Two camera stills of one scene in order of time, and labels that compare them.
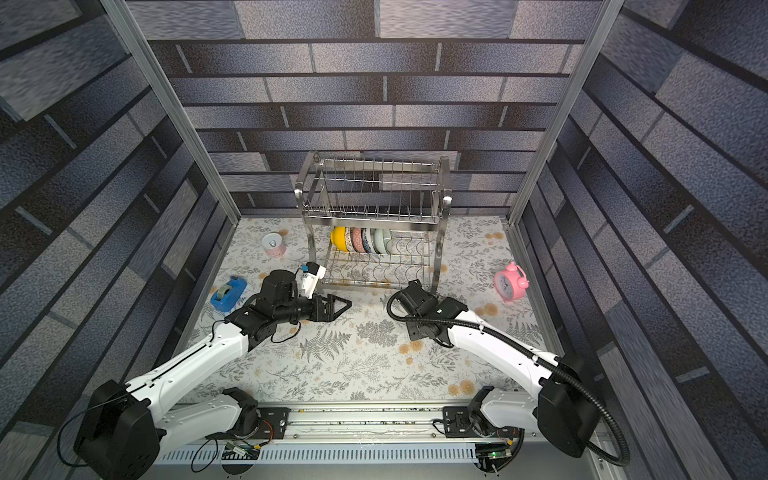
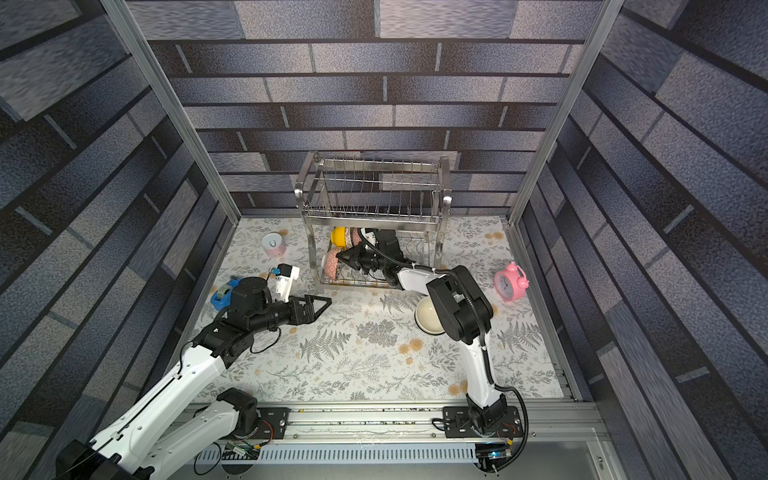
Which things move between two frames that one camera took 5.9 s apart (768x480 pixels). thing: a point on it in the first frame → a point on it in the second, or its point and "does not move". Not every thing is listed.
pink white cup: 274,245 does not move
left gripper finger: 332,296 → 312,298
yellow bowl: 338,238 does not move
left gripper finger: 339,312 → 322,309
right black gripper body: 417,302 → 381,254
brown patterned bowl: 356,239 does not move
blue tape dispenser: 227,295 does not move
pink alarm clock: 511,284 does not move
